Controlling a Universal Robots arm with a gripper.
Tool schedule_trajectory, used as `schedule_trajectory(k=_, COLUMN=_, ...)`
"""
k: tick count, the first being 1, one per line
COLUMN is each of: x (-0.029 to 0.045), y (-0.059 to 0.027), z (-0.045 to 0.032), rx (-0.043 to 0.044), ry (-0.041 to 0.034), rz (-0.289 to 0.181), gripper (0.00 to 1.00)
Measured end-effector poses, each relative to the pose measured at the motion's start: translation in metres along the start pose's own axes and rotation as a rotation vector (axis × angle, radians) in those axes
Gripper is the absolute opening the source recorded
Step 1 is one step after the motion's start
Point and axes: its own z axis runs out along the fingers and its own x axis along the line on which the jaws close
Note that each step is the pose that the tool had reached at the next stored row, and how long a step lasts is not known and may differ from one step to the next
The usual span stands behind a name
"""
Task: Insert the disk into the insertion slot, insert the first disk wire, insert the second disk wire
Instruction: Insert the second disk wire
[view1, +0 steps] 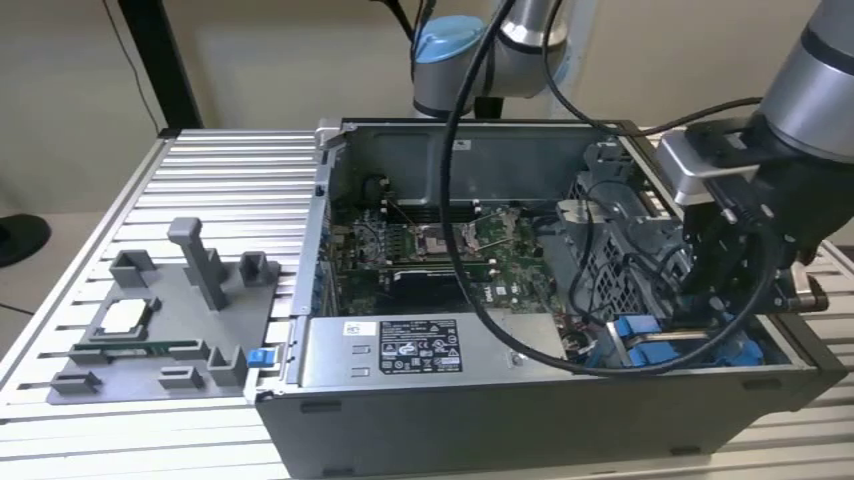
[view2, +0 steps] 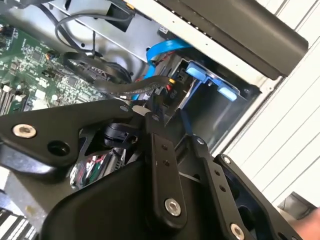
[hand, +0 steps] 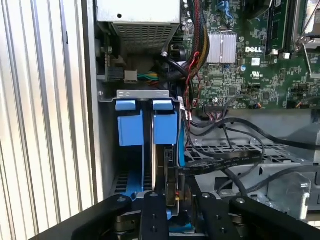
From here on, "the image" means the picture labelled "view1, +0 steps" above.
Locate hard disk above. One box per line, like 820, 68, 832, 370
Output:
608, 314, 720, 372

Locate grey metal disk bay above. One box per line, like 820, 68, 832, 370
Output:
538, 143, 704, 332

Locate blue disk carrier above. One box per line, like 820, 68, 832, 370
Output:
713, 337, 765, 371

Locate green motherboard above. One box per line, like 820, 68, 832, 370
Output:
329, 198, 557, 322

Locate CPU socket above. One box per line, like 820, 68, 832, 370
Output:
413, 224, 457, 257

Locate black graphics card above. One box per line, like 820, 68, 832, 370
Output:
389, 268, 473, 304

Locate open black PC case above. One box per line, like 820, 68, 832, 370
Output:
243, 117, 849, 480

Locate silver power supply unit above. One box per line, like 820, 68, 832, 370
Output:
293, 312, 570, 397

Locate grey parts rack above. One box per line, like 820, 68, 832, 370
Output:
46, 216, 283, 407

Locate silver CPU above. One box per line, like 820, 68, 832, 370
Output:
98, 301, 154, 335

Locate green RAM stick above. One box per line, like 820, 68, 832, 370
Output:
71, 338, 206, 352

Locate black round object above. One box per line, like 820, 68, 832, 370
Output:
0, 213, 53, 268

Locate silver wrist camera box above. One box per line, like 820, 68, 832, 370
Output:
656, 130, 764, 207

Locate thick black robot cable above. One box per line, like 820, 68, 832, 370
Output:
541, 0, 764, 137
442, 0, 784, 377

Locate black frame post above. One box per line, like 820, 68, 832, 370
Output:
117, 0, 206, 132

